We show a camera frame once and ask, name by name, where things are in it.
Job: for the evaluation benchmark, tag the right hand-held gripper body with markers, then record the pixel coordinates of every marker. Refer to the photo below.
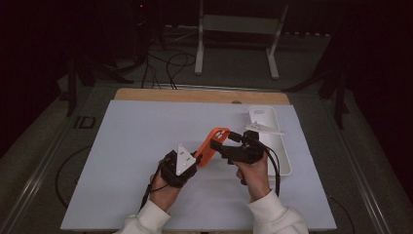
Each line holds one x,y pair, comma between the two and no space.
246,154

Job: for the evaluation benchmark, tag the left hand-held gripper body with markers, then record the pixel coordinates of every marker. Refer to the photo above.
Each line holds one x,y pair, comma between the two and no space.
185,162

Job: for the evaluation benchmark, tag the orange phone case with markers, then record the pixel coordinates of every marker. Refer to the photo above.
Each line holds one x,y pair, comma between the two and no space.
207,146

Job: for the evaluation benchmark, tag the white plastic tray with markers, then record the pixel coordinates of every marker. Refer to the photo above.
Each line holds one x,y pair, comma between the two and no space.
281,152

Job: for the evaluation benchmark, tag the person's right hand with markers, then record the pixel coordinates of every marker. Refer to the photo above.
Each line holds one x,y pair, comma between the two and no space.
256,178

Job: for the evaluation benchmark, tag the person's left hand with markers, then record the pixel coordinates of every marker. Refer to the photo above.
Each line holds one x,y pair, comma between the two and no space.
164,195

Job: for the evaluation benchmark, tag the pale grey table mat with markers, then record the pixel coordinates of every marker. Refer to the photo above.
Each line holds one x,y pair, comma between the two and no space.
130,130

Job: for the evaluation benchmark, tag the white metal stand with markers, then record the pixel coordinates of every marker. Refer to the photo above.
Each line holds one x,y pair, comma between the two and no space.
199,48

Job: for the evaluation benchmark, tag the dark tripod stand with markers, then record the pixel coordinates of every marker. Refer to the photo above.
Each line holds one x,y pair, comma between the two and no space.
339,97
72,91

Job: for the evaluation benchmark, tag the black square floor frame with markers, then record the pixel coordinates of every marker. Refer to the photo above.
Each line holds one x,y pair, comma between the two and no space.
78,122

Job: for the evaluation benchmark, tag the metal floor rail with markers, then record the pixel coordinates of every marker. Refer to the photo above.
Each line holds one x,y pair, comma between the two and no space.
363,182
35,182

